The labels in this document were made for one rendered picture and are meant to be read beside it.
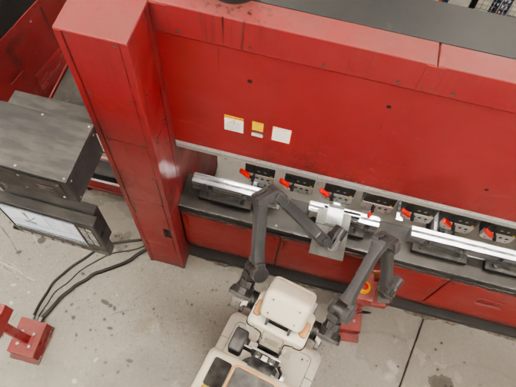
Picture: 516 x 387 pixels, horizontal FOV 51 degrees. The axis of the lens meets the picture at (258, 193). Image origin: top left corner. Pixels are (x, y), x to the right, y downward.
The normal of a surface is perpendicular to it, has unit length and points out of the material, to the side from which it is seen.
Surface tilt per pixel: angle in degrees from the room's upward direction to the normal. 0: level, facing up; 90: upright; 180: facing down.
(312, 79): 90
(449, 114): 90
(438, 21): 0
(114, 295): 0
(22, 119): 0
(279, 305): 48
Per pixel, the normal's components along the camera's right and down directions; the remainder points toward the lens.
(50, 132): 0.05, -0.42
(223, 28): -0.25, 0.87
